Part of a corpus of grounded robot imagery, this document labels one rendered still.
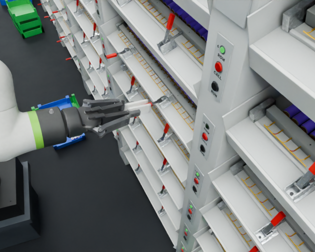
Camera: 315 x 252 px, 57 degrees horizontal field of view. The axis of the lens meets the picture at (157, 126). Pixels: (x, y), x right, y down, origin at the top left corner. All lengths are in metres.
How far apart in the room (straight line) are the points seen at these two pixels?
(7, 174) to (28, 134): 0.77
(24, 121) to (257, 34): 0.51
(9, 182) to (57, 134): 0.75
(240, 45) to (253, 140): 0.18
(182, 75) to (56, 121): 0.31
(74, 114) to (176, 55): 0.28
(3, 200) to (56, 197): 0.44
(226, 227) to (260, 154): 0.37
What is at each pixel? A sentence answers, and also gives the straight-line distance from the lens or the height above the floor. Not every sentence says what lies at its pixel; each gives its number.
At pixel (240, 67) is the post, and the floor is 1.22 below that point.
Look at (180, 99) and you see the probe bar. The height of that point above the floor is 0.93.
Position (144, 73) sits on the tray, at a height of 0.90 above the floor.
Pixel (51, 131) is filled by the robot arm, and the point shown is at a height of 0.98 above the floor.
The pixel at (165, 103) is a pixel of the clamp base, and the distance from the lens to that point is 0.84.
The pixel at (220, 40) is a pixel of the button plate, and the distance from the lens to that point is 0.49.
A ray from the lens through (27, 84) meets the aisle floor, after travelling 2.49.
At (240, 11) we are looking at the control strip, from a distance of 0.44.
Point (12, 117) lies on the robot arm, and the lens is 0.70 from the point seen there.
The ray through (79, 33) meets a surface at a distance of 1.93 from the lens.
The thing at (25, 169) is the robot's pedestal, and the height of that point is 0.28.
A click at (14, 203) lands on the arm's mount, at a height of 0.38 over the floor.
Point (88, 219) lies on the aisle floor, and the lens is 1.67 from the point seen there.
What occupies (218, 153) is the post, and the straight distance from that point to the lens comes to 0.63.
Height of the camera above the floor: 1.50
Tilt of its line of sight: 49 degrees down
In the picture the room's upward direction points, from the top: straight up
